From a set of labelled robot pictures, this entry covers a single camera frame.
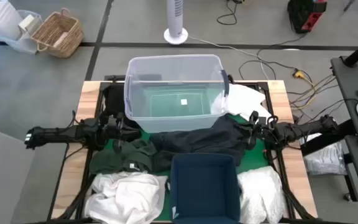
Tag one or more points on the dark navy garment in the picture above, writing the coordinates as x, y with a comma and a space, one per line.
204, 140

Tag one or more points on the white towel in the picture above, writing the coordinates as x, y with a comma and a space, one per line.
126, 199

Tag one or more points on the dark green garment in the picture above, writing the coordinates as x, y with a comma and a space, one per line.
120, 158

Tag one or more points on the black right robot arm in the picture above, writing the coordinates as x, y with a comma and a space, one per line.
306, 127

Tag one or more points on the clear plastic bag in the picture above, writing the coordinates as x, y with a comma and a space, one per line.
325, 158

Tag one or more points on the white tower fan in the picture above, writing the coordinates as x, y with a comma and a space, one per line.
175, 18

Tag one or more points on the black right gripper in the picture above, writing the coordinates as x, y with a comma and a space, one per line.
264, 129

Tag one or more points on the white t-shirt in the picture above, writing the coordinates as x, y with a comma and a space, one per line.
244, 99

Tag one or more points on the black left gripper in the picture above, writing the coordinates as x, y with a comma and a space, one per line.
112, 130

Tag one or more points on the black side table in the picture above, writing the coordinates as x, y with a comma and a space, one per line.
350, 81

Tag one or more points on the grey board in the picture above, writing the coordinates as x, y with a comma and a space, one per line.
2, 177

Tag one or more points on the white lace garment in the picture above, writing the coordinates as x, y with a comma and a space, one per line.
259, 196

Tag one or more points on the small beige box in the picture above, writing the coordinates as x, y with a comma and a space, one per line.
26, 23

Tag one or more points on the green table mat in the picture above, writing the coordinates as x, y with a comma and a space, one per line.
253, 158

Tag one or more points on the wicker basket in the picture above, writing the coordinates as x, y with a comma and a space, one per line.
57, 34

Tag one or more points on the clear plastic storage bin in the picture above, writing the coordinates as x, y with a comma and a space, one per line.
179, 124

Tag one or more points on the navy fabric bin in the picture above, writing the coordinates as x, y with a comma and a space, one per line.
204, 186

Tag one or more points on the black garment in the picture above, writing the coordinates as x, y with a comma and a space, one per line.
115, 98

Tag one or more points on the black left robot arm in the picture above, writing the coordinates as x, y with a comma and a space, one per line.
57, 137

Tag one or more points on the black metal table frame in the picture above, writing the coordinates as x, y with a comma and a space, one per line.
286, 193

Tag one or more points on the black metal support beam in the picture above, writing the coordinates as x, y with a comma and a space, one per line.
325, 141

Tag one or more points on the black red tool crate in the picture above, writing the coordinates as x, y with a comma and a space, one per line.
303, 14

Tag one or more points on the clear floor bin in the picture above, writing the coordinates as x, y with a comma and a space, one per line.
26, 43

